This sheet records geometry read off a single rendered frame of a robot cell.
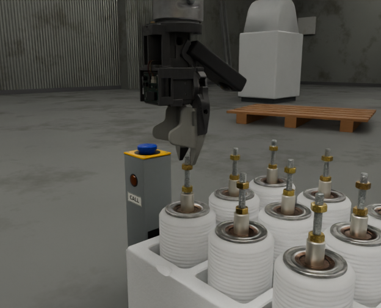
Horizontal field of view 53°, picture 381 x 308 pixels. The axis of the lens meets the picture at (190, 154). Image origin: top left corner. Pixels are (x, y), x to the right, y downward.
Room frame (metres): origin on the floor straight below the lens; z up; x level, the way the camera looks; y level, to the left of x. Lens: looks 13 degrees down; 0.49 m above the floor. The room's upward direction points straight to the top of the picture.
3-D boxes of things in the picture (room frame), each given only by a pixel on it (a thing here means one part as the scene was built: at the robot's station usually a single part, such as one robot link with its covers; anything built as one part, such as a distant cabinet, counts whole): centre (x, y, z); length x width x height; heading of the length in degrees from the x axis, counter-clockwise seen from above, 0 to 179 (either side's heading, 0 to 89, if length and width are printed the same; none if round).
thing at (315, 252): (0.43, -0.15, 0.26); 0.02 x 0.02 x 0.03
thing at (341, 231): (0.50, -0.24, 0.25); 0.08 x 0.08 x 0.01
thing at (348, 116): (3.37, -1.00, 0.05); 1.17 x 0.80 x 0.11; 58
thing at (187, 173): (0.60, 0.01, 0.31); 0.01 x 0.01 x 0.08
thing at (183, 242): (0.60, 0.01, 0.16); 0.10 x 0.10 x 0.18
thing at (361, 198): (0.50, -0.24, 0.30); 0.01 x 0.01 x 0.08
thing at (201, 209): (0.60, 0.01, 0.25); 0.08 x 0.08 x 0.01
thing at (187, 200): (0.60, 0.01, 0.26); 0.02 x 0.02 x 0.03
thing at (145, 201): (0.76, 0.09, 0.16); 0.07 x 0.07 x 0.31; 42
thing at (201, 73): (0.59, 0.02, 0.49); 0.09 x 0.08 x 0.12; 120
